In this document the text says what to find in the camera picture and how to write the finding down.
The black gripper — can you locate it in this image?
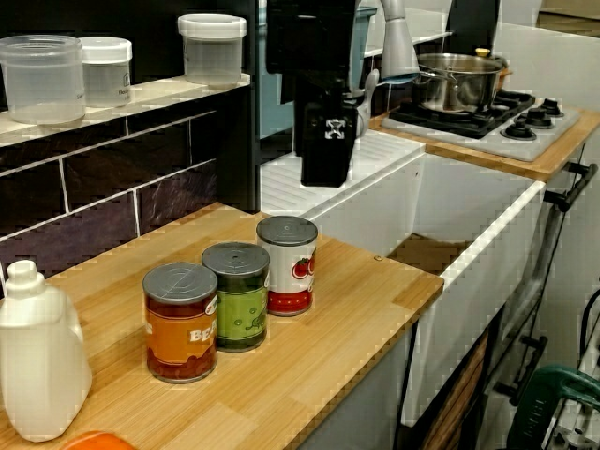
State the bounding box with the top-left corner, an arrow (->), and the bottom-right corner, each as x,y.
279,69 -> 358,188

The green peas can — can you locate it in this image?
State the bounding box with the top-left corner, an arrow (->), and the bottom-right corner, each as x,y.
201,241 -> 272,353

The orange beans can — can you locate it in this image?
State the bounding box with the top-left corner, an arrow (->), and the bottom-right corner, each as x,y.
142,262 -> 219,384

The teal plastic bin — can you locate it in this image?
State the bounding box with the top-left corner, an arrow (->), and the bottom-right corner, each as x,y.
258,5 -> 380,141

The white tomato can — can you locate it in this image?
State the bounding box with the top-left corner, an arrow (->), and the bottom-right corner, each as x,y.
255,215 -> 320,317

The grey toy stove top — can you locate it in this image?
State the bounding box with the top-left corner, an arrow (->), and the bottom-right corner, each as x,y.
380,87 -> 583,165

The plain jar with white lid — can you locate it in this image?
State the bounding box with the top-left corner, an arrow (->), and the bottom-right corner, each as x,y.
177,12 -> 248,88

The steel cooking pot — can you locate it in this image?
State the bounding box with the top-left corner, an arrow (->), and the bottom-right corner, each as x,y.
411,51 -> 511,114

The black stove knob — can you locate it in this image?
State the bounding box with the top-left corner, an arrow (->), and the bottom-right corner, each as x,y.
499,117 -> 538,142
538,97 -> 567,118
518,107 -> 558,130

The labelled jar with white lid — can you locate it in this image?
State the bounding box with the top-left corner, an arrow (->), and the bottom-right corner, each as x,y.
79,36 -> 134,108

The clear lidless plastic jar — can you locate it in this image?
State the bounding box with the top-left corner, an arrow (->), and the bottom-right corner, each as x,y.
0,35 -> 87,126

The green clamp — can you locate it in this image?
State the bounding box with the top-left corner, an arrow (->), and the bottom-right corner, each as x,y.
508,365 -> 600,450

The white plastic detergent bottle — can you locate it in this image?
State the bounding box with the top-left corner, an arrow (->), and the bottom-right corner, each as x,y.
0,260 -> 94,444

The orange salmon sushi toy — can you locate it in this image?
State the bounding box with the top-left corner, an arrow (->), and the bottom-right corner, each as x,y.
59,430 -> 138,450

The black kitchen frame post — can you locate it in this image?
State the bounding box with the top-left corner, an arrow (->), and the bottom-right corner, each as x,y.
444,0 -> 502,57
216,0 -> 263,215

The black cabinet handle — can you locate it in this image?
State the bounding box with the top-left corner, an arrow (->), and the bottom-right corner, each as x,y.
543,161 -> 600,212
494,335 -> 548,407

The black cable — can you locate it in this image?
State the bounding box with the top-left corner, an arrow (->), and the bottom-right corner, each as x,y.
578,286 -> 600,365

